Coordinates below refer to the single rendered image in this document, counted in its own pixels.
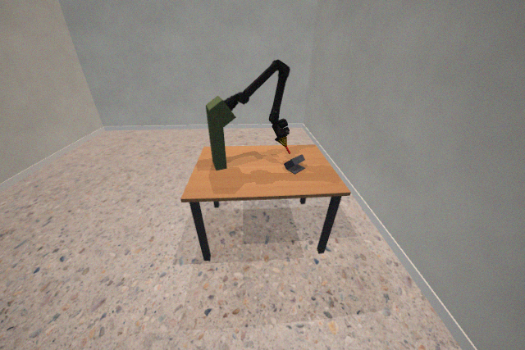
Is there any grey sloped panel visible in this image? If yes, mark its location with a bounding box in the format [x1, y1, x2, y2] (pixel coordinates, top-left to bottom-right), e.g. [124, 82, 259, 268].
[284, 154, 305, 174]

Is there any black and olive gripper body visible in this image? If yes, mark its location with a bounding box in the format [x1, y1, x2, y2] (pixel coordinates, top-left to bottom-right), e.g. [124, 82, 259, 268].
[275, 129, 287, 141]

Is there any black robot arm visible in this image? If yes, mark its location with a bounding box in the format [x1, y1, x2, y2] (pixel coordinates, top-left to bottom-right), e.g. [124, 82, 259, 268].
[224, 60, 290, 134]

